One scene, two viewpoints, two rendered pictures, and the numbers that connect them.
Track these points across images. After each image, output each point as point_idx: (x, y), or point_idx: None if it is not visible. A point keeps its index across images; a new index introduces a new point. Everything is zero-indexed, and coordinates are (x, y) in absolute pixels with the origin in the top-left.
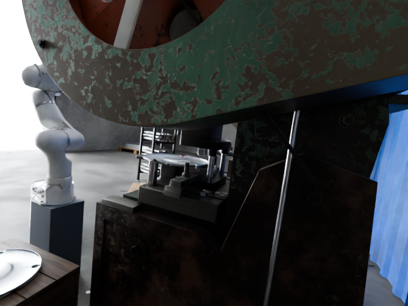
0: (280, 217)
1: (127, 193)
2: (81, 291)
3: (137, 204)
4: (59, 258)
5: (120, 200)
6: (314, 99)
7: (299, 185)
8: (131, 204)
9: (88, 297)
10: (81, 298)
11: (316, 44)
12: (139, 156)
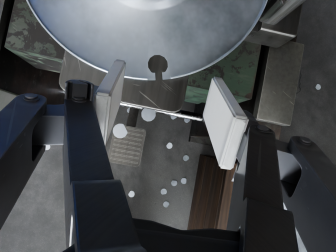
0: None
1: (242, 91)
2: (132, 205)
3: (285, 44)
4: (225, 201)
5: (283, 85)
6: None
7: None
8: (294, 53)
9: (139, 186)
10: (143, 195)
11: None
12: (183, 92)
